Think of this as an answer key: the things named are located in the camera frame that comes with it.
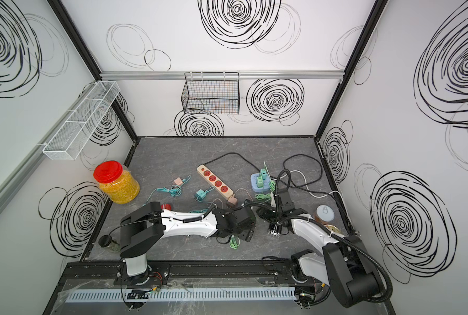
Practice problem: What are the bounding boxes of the pink charging cable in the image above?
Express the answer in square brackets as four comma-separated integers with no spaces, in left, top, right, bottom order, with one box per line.
[212,188,254,209]

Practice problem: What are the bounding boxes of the green charger adapter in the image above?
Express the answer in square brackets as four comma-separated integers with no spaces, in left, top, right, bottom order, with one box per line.
[256,168,271,188]

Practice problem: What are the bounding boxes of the teal charger adapter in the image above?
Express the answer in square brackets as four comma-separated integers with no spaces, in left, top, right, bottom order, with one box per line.
[195,187,214,202]

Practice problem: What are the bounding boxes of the beige power strip red sockets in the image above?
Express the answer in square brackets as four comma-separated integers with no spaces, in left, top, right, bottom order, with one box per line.
[197,165,234,200]

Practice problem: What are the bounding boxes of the small pink charger adapter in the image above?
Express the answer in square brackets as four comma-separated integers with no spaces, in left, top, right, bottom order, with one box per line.
[174,177,184,186]

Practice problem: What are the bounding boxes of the black shaver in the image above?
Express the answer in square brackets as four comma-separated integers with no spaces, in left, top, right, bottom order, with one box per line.
[268,223,282,237]

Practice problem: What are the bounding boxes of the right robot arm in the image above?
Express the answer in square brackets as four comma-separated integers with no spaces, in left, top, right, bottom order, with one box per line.
[255,189,393,308]

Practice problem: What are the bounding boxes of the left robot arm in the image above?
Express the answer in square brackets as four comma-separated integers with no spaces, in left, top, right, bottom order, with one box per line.
[119,202,256,277]

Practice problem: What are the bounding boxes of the red shaver far left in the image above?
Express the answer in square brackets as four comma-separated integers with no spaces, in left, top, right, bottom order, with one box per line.
[161,203,172,211]

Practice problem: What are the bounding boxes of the red round tin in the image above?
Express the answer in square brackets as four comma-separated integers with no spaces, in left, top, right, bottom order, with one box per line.
[325,224,342,234]

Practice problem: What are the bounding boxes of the yellow jar red lid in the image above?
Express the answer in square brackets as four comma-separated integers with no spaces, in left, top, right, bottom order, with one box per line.
[93,160,140,204]

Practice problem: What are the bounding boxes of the small dark lid jar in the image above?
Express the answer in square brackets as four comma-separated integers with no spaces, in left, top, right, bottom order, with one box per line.
[98,235,121,253]

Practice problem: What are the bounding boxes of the white power cord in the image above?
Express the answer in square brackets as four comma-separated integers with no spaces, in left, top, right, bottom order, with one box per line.
[273,170,343,200]

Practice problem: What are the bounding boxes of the black power cord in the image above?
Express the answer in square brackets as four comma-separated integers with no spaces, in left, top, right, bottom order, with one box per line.
[205,152,337,196]

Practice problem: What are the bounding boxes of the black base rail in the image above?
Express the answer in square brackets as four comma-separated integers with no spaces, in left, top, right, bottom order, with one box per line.
[115,257,329,288]

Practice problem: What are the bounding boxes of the black wire basket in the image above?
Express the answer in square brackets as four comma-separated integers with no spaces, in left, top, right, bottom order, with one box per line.
[180,72,241,115]

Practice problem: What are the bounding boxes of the white slotted cable duct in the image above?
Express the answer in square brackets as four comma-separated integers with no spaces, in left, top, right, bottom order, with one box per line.
[66,287,296,303]

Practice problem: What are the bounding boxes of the white wire shelf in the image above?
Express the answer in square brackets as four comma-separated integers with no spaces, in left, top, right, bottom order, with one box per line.
[42,81,121,160]

